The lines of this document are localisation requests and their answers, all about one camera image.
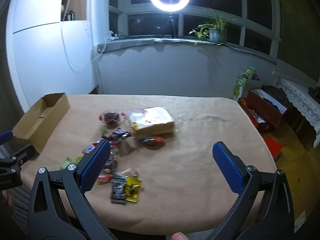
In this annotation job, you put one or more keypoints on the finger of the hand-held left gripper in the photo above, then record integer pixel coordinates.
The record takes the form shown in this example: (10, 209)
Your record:
(5, 137)
(23, 153)

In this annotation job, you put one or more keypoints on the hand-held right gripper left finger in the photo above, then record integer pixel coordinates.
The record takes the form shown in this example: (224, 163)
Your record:
(96, 166)

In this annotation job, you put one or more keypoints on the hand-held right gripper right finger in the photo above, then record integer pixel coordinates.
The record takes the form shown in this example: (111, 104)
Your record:
(227, 172)

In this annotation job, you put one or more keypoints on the red snack packet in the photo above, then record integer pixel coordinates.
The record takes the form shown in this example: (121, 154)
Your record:
(104, 178)

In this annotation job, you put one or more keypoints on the dark brown snack packet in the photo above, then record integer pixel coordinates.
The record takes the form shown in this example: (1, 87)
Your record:
(111, 162)

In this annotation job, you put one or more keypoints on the green snack packet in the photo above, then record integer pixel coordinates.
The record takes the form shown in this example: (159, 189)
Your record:
(68, 162)

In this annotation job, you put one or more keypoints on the black snack packet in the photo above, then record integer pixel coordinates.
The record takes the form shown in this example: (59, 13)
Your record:
(118, 188)

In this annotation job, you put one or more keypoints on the pale pink snack wrapper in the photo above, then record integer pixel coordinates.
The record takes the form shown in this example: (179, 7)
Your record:
(131, 172)

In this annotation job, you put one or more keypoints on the brown cardboard box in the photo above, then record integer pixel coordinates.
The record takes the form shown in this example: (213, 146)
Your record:
(41, 122)

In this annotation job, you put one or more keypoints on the dark chocolate bar wrapper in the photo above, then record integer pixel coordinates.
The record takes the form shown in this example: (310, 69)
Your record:
(120, 135)

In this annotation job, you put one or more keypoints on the yellow snack packet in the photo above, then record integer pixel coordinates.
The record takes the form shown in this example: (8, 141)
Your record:
(133, 188)

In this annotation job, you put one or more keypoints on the clear packet of dark snack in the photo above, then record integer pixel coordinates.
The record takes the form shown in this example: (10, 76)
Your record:
(111, 118)

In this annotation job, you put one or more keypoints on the orange small snack packet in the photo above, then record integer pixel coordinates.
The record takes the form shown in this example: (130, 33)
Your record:
(153, 140)

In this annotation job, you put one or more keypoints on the sandwich bread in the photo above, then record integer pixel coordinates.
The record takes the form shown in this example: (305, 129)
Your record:
(151, 122)

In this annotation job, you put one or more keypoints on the person's right hand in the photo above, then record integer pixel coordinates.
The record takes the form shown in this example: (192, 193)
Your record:
(179, 236)

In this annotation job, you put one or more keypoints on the grey ribbed panel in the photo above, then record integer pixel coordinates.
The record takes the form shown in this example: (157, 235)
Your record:
(20, 210)

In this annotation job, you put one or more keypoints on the red flat packet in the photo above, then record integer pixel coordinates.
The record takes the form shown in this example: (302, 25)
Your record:
(273, 147)

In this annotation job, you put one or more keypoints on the red open box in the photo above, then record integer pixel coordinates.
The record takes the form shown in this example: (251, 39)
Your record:
(266, 110)
(250, 116)

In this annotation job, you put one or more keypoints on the green printed carton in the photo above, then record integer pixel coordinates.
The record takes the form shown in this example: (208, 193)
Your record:
(238, 85)

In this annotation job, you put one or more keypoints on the white cabinet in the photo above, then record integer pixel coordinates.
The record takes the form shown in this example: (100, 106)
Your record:
(50, 55)

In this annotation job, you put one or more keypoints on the white lace cloth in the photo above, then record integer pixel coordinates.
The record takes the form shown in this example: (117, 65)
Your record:
(300, 100)

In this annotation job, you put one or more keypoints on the grey windowsill cover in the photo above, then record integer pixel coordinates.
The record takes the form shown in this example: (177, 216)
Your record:
(140, 42)

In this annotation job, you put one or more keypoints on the white power strip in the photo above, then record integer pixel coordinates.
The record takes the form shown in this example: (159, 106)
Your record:
(113, 35)

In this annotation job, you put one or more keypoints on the dark bottle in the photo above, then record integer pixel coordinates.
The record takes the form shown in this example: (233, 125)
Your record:
(71, 15)

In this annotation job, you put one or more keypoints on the potted spider plant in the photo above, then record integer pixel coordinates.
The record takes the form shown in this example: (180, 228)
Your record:
(215, 31)

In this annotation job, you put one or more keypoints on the black tripod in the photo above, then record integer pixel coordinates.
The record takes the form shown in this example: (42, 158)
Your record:
(171, 27)

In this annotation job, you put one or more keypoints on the window frame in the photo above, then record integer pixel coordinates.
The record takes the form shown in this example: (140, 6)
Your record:
(181, 20)

